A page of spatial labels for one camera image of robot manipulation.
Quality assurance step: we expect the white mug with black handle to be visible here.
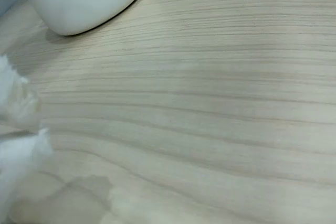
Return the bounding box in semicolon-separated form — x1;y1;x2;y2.
12;0;146;37

